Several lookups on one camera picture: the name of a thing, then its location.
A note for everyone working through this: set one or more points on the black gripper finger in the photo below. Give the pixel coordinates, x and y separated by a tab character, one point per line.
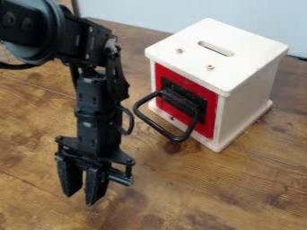
96	185
69	175

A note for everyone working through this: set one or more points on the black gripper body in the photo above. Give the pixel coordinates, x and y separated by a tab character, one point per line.
111	160

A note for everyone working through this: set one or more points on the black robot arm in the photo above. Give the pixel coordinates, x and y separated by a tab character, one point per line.
40	31

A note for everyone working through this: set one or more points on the red drawer front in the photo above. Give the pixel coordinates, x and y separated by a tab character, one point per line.
185	98

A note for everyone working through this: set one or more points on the white wooden box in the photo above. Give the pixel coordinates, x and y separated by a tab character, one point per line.
227	65

